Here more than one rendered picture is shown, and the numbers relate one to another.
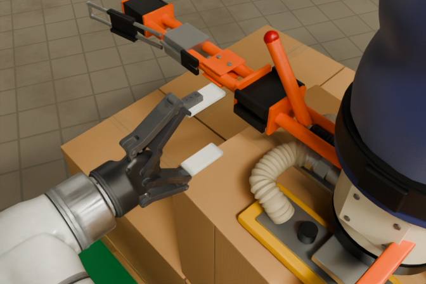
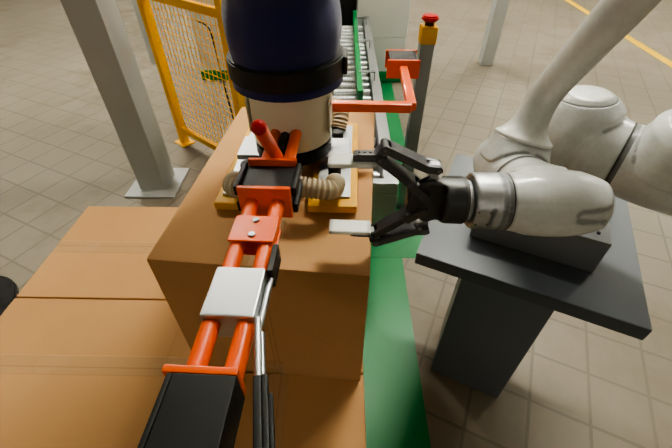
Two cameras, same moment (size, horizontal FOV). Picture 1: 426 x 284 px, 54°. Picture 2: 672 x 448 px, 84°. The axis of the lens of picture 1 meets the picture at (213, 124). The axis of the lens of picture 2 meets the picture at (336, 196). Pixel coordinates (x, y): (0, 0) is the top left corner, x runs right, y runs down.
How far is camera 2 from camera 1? 85 cm
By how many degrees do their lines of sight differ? 85
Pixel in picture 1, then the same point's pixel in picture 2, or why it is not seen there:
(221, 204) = not seen: hidden behind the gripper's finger
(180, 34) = (238, 296)
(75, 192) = (492, 176)
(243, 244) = (365, 204)
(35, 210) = (527, 178)
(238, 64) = (249, 215)
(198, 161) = (355, 225)
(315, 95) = (168, 249)
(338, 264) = (342, 148)
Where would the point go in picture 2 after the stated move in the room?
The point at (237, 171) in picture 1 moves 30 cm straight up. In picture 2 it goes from (316, 241) to (308, 89)
